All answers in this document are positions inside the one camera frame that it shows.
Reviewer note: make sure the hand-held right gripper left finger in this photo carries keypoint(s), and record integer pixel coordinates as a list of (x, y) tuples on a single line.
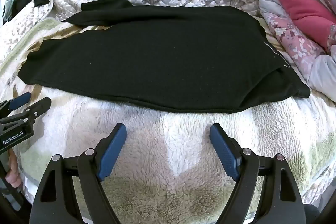
[(111, 153)]

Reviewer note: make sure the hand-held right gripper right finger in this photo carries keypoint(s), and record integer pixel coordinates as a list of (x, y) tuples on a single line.
[(224, 153)]

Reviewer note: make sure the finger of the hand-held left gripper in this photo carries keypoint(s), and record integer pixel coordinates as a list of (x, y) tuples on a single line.
[(39, 107), (19, 102)]

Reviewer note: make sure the black pants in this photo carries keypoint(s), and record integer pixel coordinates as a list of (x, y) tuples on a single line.
[(157, 56)]

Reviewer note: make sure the person's left hand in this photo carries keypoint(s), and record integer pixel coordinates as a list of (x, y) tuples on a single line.
[(13, 170)]

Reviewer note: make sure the floral fleece blanket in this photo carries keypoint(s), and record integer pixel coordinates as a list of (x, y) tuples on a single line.
[(168, 150)]

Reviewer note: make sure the light blue garment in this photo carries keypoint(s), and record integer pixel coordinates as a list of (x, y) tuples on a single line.
[(11, 1)]

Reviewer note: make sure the pink floral quilt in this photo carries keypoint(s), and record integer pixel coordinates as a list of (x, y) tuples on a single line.
[(286, 37)]

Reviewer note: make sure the magenta pillow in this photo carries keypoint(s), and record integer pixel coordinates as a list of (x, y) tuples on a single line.
[(302, 8)]

